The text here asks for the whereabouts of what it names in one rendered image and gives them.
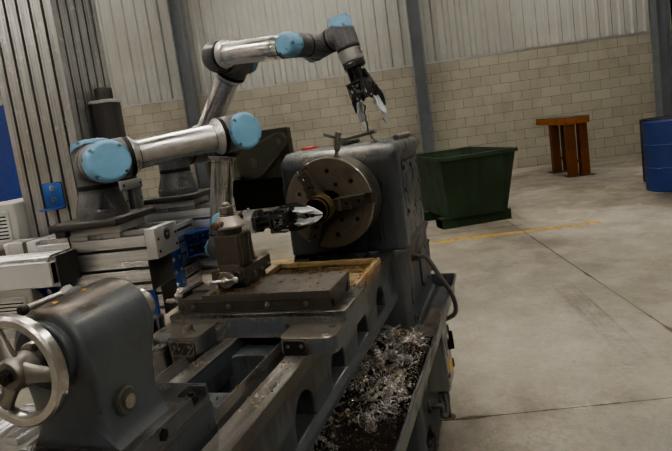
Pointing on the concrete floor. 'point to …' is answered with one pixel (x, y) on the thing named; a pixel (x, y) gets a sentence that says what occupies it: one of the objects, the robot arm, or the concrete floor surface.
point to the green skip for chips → (466, 185)
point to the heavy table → (568, 144)
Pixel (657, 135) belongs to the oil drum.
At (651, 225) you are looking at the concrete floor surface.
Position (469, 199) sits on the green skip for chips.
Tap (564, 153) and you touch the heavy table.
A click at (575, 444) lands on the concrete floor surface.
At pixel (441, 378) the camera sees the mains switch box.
